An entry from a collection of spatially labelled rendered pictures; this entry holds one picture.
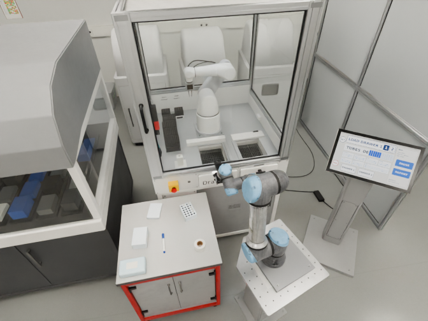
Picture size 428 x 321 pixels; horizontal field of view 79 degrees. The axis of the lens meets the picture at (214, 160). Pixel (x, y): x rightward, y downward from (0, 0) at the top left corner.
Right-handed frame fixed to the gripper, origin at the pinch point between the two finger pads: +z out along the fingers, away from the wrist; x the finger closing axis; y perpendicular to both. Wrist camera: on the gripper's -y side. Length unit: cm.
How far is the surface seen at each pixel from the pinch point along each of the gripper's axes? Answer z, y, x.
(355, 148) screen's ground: -24, -1, 93
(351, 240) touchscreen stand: 58, 70, 123
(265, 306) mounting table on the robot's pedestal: -36, 79, 7
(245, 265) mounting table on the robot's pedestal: -23, 59, 3
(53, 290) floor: 67, 64, -146
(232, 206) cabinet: 37.4, 21.4, 12.9
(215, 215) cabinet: 45, 26, -2
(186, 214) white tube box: -2.1, 23.0, -26.6
